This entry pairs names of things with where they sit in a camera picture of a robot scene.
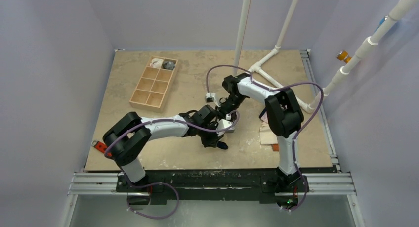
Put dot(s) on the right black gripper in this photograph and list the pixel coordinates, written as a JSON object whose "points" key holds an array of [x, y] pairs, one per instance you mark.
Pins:
{"points": [[224, 107]]}

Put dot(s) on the blue clip on pipe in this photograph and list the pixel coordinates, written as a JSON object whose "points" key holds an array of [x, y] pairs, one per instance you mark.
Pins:
{"points": [[381, 22]]}

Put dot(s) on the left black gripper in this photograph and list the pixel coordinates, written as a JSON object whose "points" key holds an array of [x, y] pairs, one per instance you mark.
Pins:
{"points": [[212, 141]]}

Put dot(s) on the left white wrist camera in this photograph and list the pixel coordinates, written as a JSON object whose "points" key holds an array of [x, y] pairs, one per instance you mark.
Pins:
{"points": [[223, 124]]}

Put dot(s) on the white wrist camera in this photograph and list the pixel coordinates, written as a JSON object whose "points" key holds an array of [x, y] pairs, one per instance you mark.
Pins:
{"points": [[211, 97], [223, 124]]}

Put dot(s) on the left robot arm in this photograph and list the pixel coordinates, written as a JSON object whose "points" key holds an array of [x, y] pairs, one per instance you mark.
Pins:
{"points": [[126, 139]]}

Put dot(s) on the rolled grey underwear in tray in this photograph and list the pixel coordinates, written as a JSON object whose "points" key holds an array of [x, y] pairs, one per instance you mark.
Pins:
{"points": [[169, 65]]}

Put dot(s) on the rolled white underwear in tray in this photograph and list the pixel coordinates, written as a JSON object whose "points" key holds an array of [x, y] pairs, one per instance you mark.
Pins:
{"points": [[156, 62]]}

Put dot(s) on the pink underwear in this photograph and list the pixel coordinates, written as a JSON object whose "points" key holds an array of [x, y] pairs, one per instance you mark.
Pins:
{"points": [[263, 116]]}

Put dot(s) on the orange valve fitting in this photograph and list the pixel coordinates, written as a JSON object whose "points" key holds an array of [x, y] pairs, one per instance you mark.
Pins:
{"points": [[343, 56]]}

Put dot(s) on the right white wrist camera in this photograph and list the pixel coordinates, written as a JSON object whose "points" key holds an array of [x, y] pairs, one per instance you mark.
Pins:
{"points": [[211, 97]]}

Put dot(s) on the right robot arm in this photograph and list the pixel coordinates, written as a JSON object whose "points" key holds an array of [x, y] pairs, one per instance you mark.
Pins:
{"points": [[283, 113]]}

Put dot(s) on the white PVC pipe on wall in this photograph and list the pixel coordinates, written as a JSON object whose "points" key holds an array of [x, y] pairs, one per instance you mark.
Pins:
{"points": [[369, 43]]}

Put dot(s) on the red handled clamp tool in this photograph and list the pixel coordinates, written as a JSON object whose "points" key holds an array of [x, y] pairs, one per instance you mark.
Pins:
{"points": [[100, 146]]}

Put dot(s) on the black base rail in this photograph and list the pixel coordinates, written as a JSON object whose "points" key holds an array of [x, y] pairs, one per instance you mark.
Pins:
{"points": [[260, 184]]}

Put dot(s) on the wooden compartment tray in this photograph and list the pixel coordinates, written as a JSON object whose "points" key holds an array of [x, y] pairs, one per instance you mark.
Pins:
{"points": [[153, 88]]}

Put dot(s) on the orange white underwear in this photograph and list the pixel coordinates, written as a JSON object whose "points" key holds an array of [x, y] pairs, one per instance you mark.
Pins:
{"points": [[267, 137]]}

